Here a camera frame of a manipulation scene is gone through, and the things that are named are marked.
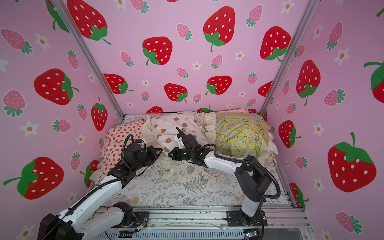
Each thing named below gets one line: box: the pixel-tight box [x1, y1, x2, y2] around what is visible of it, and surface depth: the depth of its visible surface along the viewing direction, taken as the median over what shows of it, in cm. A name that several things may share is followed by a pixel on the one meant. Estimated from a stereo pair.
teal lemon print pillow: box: [215, 112, 269, 159], surface depth 84 cm
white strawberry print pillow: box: [89, 120, 145, 184], surface depth 94 cm
